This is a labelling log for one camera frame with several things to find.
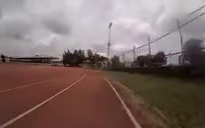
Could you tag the floodlight mast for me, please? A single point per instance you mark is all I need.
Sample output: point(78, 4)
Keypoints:
point(108, 43)

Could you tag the row of dark trees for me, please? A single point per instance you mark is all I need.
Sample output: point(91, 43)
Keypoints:
point(75, 58)

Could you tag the red running track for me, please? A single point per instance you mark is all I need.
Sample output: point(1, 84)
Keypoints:
point(80, 106)

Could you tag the dark building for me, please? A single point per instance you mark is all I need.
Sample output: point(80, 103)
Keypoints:
point(151, 60)

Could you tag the dark hedge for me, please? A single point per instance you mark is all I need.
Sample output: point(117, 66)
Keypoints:
point(163, 70)

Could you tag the low grandstand building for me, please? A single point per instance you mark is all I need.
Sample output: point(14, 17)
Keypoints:
point(35, 59)

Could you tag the grass strip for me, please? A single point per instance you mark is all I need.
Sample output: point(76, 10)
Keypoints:
point(176, 100)

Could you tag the large dark tree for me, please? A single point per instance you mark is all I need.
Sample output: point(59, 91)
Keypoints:
point(194, 51)

